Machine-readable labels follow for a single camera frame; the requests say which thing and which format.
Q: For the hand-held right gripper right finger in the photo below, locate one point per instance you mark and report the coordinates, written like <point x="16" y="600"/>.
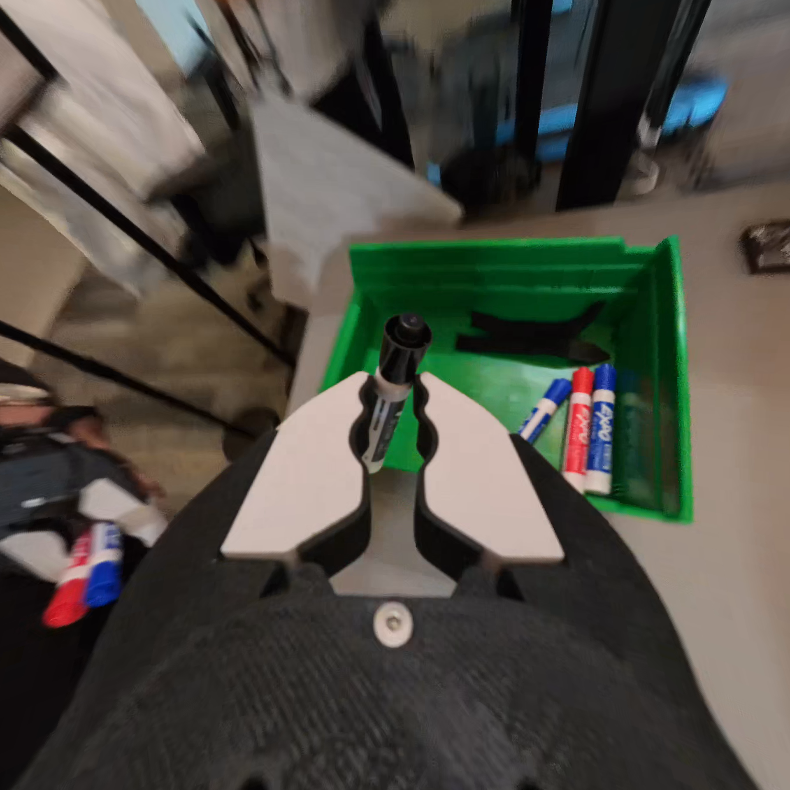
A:
<point x="487" y="494"/>

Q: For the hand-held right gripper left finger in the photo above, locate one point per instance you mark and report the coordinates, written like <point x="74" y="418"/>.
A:
<point x="296" y="487"/>

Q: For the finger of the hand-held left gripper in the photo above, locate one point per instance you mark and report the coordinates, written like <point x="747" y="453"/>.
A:
<point x="123" y="509"/>
<point x="31" y="555"/>

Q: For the red dry erase marker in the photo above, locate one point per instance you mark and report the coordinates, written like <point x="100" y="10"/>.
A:
<point x="577" y="432"/>
<point x="65" y="598"/>

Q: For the blue dry erase marker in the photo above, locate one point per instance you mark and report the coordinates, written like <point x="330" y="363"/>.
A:
<point x="600" y="432"/>
<point x="102" y="580"/>
<point x="549" y="404"/>

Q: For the green plastic bin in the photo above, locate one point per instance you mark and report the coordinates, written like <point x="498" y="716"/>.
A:
<point x="481" y="382"/>

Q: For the black dry erase marker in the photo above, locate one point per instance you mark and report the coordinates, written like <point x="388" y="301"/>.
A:
<point x="395" y="370"/>

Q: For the thin black metal rod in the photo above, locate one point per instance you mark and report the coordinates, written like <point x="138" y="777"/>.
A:
<point x="154" y="244"/>
<point x="123" y="379"/>

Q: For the pale flat board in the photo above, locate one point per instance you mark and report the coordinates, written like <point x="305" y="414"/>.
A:
<point x="333" y="185"/>

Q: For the small dark object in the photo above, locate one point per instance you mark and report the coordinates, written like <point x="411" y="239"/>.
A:
<point x="768" y="247"/>

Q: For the black metal post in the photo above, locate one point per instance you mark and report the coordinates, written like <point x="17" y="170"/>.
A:
<point x="531" y="74"/>
<point x="617" y="92"/>

